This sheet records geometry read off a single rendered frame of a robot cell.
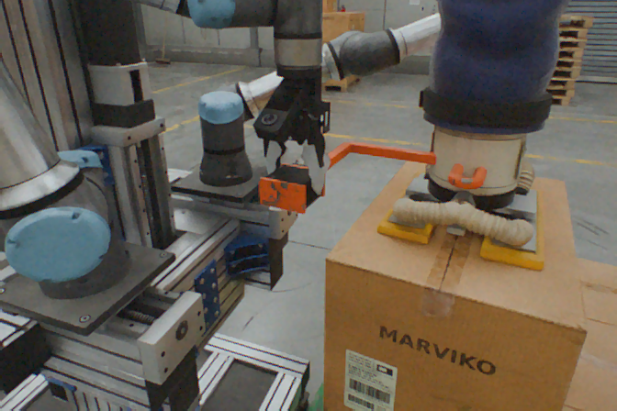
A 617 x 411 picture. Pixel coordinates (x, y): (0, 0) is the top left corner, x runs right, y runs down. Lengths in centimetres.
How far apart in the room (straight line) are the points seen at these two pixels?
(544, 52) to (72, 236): 76
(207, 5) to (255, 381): 139
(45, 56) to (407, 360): 86
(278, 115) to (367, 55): 57
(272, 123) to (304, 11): 17
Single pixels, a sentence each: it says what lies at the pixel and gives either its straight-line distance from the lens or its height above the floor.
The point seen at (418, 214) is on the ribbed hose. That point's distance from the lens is 77.
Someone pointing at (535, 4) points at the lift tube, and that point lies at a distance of 78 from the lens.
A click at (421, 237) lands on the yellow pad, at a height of 109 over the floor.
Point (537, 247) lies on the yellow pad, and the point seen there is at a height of 110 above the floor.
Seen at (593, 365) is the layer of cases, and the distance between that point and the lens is 153.
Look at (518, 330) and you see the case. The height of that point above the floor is 104.
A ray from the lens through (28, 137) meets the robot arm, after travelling 61.
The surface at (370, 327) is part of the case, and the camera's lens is 80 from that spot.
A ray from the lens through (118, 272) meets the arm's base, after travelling 82.
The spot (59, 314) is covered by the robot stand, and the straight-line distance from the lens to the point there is 80.
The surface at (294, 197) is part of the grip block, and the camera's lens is 67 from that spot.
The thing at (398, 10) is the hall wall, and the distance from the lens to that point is 1027.
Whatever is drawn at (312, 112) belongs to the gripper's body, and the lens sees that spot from 67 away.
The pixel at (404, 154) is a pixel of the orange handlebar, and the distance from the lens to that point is 89.
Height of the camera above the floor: 149
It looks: 23 degrees down
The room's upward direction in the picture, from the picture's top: straight up
